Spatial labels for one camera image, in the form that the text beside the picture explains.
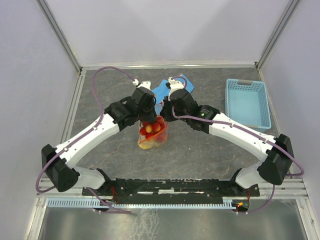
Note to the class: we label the red berry cluster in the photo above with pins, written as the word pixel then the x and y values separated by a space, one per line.
pixel 153 131

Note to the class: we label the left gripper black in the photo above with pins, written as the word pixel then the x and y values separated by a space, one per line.
pixel 153 115

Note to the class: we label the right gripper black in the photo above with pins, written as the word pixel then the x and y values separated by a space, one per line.
pixel 164 112

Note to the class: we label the blue cartoon print cloth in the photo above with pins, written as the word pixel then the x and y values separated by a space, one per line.
pixel 163 90

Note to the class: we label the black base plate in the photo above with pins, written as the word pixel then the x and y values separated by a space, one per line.
pixel 173 191

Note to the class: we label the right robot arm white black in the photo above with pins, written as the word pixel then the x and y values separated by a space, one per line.
pixel 274 153

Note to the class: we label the blue plastic basket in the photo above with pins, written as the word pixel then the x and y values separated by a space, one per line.
pixel 246 102

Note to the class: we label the aluminium frame rail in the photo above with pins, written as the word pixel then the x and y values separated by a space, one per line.
pixel 182 64

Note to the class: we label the light blue cable duct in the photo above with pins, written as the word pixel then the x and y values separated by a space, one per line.
pixel 226 204

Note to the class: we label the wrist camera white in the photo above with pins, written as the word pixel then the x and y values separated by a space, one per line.
pixel 142 84
pixel 176 83

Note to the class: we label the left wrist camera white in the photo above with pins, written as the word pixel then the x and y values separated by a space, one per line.
pixel 142 84

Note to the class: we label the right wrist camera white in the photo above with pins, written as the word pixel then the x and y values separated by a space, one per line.
pixel 176 83

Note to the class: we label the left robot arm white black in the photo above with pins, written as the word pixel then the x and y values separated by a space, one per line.
pixel 60 163

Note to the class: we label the clear zip bag orange zipper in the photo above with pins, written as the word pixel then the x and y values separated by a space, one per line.
pixel 158 108

